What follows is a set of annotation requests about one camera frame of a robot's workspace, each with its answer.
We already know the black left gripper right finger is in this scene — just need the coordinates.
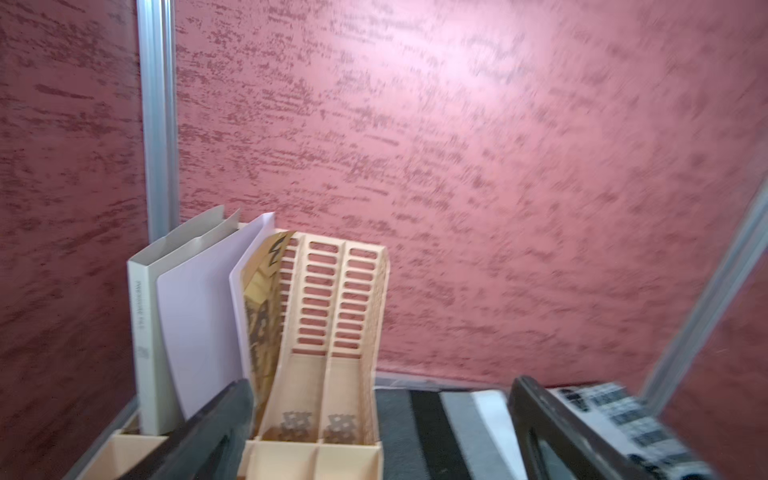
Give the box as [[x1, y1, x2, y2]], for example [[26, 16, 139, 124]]
[[508, 376, 653, 479]]

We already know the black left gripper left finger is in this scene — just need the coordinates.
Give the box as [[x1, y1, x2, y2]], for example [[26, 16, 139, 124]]
[[122, 379, 254, 479]]

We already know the black white checkered knit scarf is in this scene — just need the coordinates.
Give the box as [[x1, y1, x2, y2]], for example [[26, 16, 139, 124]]
[[549, 382, 718, 479]]

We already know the grey black striped scarf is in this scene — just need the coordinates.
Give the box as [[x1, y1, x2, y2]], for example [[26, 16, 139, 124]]
[[375, 389, 527, 479]]

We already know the beige plastic file organizer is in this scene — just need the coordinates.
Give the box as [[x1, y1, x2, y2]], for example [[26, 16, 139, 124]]
[[84, 231, 390, 479]]

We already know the lilac paper folder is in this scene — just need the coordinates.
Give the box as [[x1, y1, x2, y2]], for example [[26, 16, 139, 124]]
[[157, 212, 275, 420]]

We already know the brown patterned booklet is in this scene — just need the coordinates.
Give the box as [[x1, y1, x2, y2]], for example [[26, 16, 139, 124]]
[[239, 231, 294, 432]]

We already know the right aluminium corner post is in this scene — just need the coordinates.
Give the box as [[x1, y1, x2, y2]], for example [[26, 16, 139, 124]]
[[641, 182, 767, 416]]

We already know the aluminium corner post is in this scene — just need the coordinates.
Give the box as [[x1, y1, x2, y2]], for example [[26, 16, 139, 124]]
[[641, 182, 767, 416], [136, 0, 180, 241]]

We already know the left aluminium corner post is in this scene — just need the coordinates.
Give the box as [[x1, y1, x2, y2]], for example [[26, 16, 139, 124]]
[[136, 0, 180, 241]]

